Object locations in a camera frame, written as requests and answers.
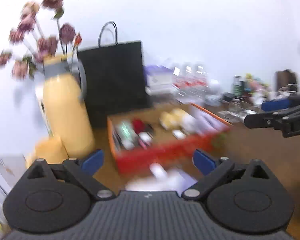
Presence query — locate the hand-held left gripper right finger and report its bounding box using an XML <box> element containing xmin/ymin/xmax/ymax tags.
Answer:
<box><xmin>181</xmin><ymin>149</ymin><xmax>275</xmax><ymax>200</ymax></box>

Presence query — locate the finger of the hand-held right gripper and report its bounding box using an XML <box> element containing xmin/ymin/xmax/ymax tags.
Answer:
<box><xmin>261</xmin><ymin>92</ymin><xmax>300</xmax><ymax>112</ymax></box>
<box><xmin>243</xmin><ymin>112</ymin><xmax>288</xmax><ymax>130</ymax></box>

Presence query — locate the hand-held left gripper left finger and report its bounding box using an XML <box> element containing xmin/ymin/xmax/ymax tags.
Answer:
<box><xmin>28</xmin><ymin>149</ymin><xmax>115</xmax><ymax>200</ymax></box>

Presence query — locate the purple drawstring pouch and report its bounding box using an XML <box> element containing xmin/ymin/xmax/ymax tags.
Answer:
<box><xmin>165</xmin><ymin>169</ymin><xmax>198</xmax><ymax>191</ymax></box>

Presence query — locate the red cardboard box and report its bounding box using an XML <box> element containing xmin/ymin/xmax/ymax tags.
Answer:
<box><xmin>107</xmin><ymin>103</ymin><xmax>233</xmax><ymax>175</ymax></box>

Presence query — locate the purple fuzzy plush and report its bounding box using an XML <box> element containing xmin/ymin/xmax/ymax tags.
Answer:
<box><xmin>196</xmin><ymin>107</ymin><xmax>226</xmax><ymax>131</ymax></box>

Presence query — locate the yellow white alpaca plush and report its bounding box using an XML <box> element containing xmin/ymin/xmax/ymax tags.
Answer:
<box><xmin>160</xmin><ymin>108</ymin><xmax>198</xmax><ymax>133</ymax></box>

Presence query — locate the white glove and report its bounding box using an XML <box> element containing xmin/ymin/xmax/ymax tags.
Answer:
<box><xmin>125</xmin><ymin>162</ymin><xmax>180</xmax><ymax>192</ymax></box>

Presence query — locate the brown leather holder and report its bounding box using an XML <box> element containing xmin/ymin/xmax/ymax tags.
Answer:
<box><xmin>276</xmin><ymin>69</ymin><xmax>299</xmax><ymax>96</ymax></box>

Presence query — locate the colourful snack packet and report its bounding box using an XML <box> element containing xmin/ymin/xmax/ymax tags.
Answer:
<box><xmin>243</xmin><ymin>74</ymin><xmax>268</xmax><ymax>93</ymax></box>

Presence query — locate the green pump bottle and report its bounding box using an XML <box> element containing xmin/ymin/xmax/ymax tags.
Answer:
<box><xmin>231</xmin><ymin>76</ymin><xmax>243</xmax><ymax>96</ymax></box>

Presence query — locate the yellow mug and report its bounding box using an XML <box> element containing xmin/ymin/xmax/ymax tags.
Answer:
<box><xmin>25</xmin><ymin>135</ymin><xmax>69</xmax><ymax>169</ymax></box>

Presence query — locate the white robot toy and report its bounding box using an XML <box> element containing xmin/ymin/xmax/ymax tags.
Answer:
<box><xmin>207</xmin><ymin>79</ymin><xmax>223</xmax><ymax>98</ymax></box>

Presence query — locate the yellow thermos jug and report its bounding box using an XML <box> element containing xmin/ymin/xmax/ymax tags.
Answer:
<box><xmin>41</xmin><ymin>54</ymin><xmax>95</xmax><ymax>158</ymax></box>

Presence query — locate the clear water bottle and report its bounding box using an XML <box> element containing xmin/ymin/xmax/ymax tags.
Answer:
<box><xmin>184</xmin><ymin>64</ymin><xmax>199</xmax><ymax>100</ymax></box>
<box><xmin>195</xmin><ymin>62</ymin><xmax>210</xmax><ymax>100</ymax></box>
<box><xmin>172</xmin><ymin>65</ymin><xmax>188</xmax><ymax>100</ymax></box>

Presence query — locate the black paper bag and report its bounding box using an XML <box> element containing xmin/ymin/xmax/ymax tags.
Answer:
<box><xmin>76</xmin><ymin>21</ymin><xmax>152</xmax><ymax>128</ymax></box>

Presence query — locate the flat white box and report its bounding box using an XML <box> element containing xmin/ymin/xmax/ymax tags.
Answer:
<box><xmin>145</xmin><ymin>83</ymin><xmax>178</xmax><ymax>96</ymax></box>

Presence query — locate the white cardboard box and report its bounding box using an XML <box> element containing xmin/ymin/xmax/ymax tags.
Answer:
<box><xmin>0</xmin><ymin>155</ymin><xmax>28</xmax><ymax>194</ymax></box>

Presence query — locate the purple tissue pack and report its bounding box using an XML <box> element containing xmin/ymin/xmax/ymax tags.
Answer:
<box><xmin>143</xmin><ymin>64</ymin><xmax>175</xmax><ymax>85</ymax></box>

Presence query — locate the dried rose bouquet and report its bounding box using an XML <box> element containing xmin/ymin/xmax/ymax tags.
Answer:
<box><xmin>0</xmin><ymin>0</ymin><xmax>83</xmax><ymax>80</ymax></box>

